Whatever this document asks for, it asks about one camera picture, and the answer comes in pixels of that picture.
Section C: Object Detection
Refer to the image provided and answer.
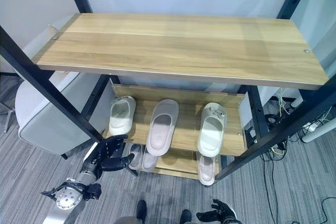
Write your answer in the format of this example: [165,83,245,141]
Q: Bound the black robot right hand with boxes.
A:
[196,198,238,224]

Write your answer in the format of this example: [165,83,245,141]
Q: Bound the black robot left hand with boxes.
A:
[82,134,136,174]

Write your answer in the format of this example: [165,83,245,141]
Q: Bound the small wooden shoe rack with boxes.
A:
[102,83,249,183]

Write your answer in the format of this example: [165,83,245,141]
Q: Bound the plain white slide slipper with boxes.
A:
[108,95,137,136]

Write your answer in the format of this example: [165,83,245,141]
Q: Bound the robot right dark foot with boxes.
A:
[180,209,193,224]

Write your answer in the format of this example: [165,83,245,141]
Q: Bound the robot dark foot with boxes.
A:
[136,199,148,222]
[180,209,193,224]

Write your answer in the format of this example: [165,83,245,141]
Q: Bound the large grey-pink slipper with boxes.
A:
[145,99,180,156]

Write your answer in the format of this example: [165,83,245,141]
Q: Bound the robot left dark foot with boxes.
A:
[136,199,148,222]

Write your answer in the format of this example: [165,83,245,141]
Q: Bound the grey upholstered chair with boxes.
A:
[14,71,116,161]

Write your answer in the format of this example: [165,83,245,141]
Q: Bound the grey robot body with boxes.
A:
[115,216,144,224]

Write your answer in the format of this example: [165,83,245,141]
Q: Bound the white slide slipper with charms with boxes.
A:
[196,102,227,157]

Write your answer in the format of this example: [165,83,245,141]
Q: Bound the thin metal chair leg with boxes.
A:
[0,100,16,133]

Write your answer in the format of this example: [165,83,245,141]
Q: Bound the large wooden shelf board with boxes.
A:
[35,13,330,91]

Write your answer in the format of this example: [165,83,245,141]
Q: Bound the white table leg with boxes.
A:
[301,118,336,144]

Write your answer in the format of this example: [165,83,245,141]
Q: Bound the black floor cable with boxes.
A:
[259,145,336,224]

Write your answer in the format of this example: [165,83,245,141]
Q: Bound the black metal shelf frame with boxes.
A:
[0,0,336,180]

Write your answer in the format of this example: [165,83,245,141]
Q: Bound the white and yellow cables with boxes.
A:
[276,87,291,116]

